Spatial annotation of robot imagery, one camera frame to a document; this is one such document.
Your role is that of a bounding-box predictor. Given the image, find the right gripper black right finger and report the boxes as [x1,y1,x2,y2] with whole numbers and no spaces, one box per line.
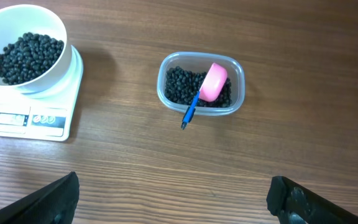
[266,176,358,224]

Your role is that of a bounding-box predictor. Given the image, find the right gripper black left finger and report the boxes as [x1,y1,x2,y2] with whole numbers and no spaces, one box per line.
[0,172,80,224]

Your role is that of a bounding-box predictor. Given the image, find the pink scoop blue handle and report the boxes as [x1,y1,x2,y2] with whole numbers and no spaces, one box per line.
[181,63,227,130]

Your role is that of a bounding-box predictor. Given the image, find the black beans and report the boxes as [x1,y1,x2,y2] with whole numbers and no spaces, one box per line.
[0,32,232,108]

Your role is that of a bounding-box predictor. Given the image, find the white digital kitchen scale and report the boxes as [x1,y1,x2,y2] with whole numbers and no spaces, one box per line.
[0,47,83,141]

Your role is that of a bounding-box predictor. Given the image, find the white bowl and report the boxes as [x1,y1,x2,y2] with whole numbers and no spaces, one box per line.
[0,4,72,93]

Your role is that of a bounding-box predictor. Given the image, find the clear plastic container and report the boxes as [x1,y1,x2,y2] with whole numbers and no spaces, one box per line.
[157,52,246,116]

